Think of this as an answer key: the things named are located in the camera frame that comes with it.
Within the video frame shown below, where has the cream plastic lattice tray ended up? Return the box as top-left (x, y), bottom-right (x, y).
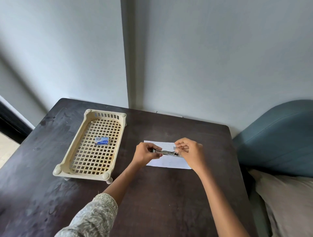
top-left (53, 109), bottom-right (127, 184)

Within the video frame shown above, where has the dark door frame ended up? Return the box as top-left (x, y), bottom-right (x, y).
top-left (0, 101), bottom-right (33, 144)

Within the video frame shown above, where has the person's left hand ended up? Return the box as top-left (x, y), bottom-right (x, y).
top-left (132, 142), bottom-right (163, 169)

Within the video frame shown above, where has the person's left forearm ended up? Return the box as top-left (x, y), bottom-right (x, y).
top-left (103, 162), bottom-right (143, 208)

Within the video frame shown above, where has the person's right hand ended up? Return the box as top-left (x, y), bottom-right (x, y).
top-left (174, 137), bottom-right (209, 172)

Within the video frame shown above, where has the white paper sheet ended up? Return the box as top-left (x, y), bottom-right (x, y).
top-left (144, 140), bottom-right (192, 170)

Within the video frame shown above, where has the grey patterned sleeve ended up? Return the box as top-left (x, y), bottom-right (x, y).
top-left (54, 193), bottom-right (119, 237)

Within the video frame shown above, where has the beige pillow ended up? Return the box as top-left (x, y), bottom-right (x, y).
top-left (248, 168), bottom-right (313, 237)

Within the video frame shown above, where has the silver metal stapler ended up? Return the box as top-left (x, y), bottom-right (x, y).
top-left (152, 149), bottom-right (180, 157)

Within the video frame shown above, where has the person's right forearm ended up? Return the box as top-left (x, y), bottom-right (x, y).
top-left (196, 166), bottom-right (250, 237)

